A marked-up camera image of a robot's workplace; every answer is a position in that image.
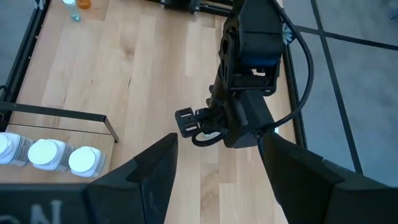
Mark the short black cable loop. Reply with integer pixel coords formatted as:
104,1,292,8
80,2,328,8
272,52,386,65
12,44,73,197
191,129,226,147

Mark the black aluminium table frame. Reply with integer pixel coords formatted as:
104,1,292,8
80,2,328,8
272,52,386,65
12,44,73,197
0,0,308,149

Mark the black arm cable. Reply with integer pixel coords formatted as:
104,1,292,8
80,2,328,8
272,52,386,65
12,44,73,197
270,0,315,133

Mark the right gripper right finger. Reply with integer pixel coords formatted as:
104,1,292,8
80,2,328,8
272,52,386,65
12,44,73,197
256,133,398,224

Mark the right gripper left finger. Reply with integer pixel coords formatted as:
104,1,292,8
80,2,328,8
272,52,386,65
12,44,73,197
86,133,179,224

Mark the small white cap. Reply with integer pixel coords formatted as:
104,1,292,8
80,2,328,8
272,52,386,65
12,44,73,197
62,0,82,22

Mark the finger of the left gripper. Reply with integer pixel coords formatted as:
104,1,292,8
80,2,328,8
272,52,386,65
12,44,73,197
175,107,203,138

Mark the artificial fern in black pot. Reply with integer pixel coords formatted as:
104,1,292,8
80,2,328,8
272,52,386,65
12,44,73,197
282,23,295,46

